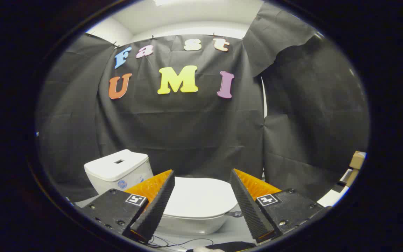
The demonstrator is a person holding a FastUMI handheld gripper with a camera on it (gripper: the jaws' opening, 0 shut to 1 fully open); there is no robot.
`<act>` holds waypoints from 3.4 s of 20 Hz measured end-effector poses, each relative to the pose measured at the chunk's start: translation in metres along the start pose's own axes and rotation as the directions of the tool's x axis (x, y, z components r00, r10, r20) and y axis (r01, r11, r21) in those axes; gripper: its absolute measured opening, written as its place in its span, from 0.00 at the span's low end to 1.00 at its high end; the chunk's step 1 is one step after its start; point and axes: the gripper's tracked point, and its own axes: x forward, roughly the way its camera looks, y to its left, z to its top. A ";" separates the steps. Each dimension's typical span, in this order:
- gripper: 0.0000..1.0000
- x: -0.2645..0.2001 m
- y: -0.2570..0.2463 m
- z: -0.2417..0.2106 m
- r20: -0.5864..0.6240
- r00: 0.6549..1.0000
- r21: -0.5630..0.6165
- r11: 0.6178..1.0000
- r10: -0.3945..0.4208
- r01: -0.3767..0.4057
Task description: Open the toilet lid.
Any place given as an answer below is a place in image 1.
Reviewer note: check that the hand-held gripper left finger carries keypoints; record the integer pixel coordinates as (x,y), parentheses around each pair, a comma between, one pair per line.
(156,210)

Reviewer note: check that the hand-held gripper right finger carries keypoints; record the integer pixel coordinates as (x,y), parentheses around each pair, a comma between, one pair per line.
(250,210)

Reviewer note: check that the white toilet lid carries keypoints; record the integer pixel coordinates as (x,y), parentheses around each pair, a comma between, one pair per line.
(201,197)

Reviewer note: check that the white toilet bowl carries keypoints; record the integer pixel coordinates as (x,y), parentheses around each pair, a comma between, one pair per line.
(194,225)

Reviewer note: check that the white toilet tank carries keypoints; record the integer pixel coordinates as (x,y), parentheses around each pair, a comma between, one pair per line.
(114,171)

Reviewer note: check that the black backdrop cloth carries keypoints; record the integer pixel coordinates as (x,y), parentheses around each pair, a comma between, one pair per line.
(187,133)

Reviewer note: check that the brown cardboard box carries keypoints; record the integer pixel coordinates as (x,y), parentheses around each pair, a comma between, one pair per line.
(357,161)

